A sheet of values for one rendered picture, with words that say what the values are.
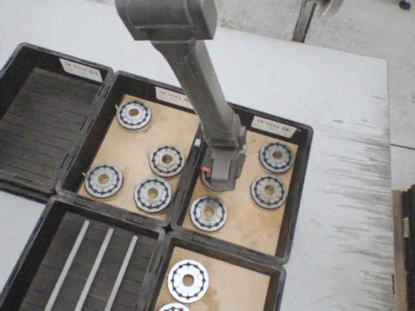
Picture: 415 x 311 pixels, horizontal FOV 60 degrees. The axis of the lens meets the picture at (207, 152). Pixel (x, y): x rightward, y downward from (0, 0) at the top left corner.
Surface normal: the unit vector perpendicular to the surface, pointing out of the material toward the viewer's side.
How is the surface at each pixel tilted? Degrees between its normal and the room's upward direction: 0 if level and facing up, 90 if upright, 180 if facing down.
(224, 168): 18
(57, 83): 0
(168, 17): 81
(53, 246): 0
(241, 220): 0
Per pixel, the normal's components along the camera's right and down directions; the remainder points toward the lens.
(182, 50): -0.16, 0.93
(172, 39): -0.23, -0.34
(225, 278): 0.07, -0.42
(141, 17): -0.22, 0.80
